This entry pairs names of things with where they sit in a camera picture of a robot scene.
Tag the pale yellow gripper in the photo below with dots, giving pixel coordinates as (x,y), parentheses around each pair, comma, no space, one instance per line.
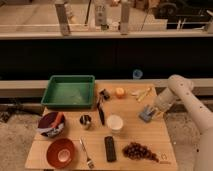
(155,112)

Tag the blue sponge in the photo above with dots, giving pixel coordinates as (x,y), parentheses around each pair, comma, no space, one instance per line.
(147,113)

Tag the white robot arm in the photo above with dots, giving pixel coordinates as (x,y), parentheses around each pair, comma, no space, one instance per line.
(179,87)

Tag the orange fruit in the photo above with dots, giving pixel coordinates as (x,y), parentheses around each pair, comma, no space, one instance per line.
(120,92)

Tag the blue cup on ledge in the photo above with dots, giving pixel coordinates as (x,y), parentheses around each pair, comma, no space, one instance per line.
(137,74)

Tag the white plastic cup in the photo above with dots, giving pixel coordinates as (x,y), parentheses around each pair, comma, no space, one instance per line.
(115,123)

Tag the bunch of dark grapes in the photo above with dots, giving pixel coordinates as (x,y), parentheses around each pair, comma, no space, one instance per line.
(136,151)

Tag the small black clip object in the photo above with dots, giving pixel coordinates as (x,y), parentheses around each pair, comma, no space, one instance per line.
(105,94)

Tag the black remote control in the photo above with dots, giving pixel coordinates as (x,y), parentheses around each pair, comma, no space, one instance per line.
(110,149)

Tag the small metal cup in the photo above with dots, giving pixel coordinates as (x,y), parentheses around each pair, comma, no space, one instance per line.
(85,121)

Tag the metal fork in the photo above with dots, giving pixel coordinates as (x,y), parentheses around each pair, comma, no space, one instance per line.
(88,159)

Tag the green plastic tray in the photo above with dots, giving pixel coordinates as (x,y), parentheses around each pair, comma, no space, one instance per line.
(69,91)

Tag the red bowl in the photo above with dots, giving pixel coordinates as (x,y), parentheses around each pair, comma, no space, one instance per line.
(60,153)

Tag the dark patterned bowl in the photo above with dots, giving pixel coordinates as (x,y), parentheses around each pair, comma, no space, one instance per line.
(51,124)

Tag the black handled tool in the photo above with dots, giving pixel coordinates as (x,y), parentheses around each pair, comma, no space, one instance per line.
(100,110)

